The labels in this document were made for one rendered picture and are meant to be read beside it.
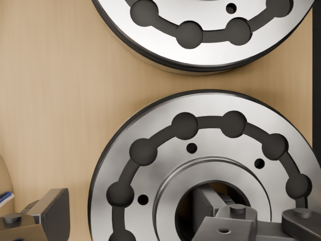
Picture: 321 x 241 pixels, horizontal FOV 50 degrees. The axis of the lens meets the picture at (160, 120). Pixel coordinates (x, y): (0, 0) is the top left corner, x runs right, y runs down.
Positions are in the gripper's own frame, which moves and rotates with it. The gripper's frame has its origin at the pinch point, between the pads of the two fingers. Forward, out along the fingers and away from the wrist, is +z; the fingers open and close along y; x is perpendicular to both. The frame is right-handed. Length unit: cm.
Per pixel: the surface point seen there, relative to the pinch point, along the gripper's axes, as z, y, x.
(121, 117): 3.5, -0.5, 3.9
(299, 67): 3.5, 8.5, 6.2
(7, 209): 2.7, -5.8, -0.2
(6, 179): 3.1, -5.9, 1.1
